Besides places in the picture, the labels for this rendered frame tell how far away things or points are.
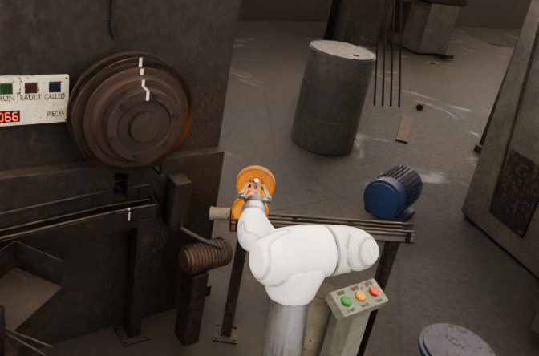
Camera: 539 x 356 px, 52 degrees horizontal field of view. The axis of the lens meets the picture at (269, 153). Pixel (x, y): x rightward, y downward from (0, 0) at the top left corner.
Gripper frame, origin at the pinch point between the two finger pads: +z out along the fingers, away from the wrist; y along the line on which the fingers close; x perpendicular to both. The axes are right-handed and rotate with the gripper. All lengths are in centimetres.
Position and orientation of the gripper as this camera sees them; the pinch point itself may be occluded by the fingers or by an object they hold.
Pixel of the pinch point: (256, 180)
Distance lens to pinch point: 221.1
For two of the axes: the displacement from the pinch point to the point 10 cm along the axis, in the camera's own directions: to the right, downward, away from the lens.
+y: 9.9, 1.5, 0.6
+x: 1.6, -8.7, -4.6
